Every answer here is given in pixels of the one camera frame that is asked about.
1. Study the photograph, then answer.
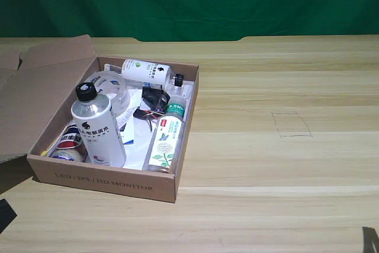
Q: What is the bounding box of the clear bottle with floral label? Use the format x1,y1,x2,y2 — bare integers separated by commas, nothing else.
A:
142,97,187,174

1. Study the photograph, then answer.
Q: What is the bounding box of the white bottle with green logo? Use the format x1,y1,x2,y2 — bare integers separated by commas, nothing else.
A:
120,58,185,88

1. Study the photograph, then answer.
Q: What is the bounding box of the brown cardboard box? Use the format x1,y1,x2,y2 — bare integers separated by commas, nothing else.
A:
0,34,200,204

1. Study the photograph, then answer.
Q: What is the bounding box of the white paper sheet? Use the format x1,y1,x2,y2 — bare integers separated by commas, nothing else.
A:
115,87,157,171

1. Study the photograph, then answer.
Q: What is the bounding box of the blue and white booklet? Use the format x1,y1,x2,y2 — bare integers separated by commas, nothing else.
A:
118,116,135,146

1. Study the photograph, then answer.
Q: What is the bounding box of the white receipt slip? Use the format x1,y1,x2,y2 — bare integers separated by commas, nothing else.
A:
115,107,134,131

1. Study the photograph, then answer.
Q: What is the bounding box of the clear tape roll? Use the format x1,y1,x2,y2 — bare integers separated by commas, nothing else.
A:
84,71,131,119

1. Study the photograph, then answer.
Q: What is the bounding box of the green backdrop cloth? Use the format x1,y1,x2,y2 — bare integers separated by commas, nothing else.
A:
0,0,379,43

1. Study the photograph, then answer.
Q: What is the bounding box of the Pepsi can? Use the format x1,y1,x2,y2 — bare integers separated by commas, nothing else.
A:
49,119,88,162

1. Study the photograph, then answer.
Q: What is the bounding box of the yellow tipped stick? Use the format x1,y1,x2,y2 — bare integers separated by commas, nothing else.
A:
40,143,57,157

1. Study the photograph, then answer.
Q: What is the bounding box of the black flat object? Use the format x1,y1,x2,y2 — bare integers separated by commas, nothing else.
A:
0,198,18,235

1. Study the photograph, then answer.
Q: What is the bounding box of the black fan with wires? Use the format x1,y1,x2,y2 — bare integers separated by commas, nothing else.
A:
133,86,171,133

